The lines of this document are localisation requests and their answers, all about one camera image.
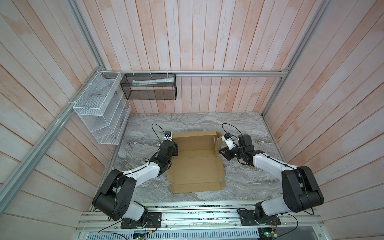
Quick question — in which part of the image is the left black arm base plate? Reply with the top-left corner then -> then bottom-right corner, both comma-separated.
121,212 -> 162,229

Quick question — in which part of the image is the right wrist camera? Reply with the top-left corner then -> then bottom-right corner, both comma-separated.
222,133 -> 237,150

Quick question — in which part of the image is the white wire mesh shelf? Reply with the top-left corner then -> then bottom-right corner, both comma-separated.
73,71 -> 132,145

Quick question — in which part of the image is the brown cardboard box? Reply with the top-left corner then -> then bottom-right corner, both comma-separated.
167,131 -> 226,194

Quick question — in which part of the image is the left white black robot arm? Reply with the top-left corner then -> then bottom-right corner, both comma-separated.
92,140 -> 178,227

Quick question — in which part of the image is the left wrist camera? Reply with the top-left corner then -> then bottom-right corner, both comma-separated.
164,131 -> 173,141

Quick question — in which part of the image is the black wire mesh basket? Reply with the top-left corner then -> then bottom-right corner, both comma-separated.
120,73 -> 178,101

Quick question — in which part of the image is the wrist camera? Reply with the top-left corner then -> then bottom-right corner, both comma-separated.
222,133 -> 237,150
164,131 -> 173,141

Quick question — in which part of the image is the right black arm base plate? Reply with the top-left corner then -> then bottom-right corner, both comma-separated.
237,208 -> 281,226

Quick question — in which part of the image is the aluminium frame rail front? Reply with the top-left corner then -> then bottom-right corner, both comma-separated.
75,201 -> 325,232

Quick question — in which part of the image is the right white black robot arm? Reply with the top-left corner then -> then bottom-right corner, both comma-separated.
219,133 -> 324,225

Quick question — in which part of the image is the white paper in basket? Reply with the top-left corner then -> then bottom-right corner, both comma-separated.
132,77 -> 175,87

